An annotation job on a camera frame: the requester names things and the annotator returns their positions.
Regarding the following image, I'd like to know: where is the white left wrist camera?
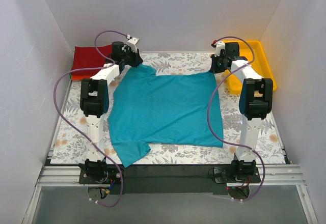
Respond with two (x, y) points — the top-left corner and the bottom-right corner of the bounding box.
(126, 35), (139, 52)

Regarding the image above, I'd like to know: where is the aluminium frame rail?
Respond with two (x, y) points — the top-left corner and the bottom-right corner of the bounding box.
(37, 164), (305, 187)

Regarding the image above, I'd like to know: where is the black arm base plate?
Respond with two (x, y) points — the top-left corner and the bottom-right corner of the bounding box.
(78, 163), (262, 194)

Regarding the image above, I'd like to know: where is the teal t-shirt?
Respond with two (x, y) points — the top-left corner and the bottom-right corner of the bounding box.
(108, 65), (224, 167)

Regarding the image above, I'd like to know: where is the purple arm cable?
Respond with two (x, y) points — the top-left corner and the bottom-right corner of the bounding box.
(55, 30), (131, 207)
(206, 36), (267, 202)

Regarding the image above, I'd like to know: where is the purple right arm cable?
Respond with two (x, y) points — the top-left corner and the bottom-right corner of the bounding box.
(206, 36), (267, 202)

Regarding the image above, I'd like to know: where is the folded red t-shirt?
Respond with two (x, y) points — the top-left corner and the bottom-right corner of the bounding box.
(71, 47), (105, 76)

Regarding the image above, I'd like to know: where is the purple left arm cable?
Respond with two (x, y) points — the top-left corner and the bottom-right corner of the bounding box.
(55, 30), (131, 207)

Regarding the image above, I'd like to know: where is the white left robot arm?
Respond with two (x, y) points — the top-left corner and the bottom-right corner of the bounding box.
(79, 38), (143, 183)

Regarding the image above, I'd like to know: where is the yellow plastic tray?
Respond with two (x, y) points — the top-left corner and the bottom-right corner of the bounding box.
(224, 39), (278, 95)

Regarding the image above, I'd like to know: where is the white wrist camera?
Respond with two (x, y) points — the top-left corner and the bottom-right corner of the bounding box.
(126, 35), (139, 52)
(211, 40), (225, 57)

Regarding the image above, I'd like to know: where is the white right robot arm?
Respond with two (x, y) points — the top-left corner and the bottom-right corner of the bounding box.
(210, 40), (273, 187)

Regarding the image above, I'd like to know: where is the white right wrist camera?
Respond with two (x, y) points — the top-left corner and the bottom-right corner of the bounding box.
(211, 40), (225, 57)

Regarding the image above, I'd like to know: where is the folded orange t-shirt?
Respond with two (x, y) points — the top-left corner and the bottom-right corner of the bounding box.
(71, 75), (91, 80)

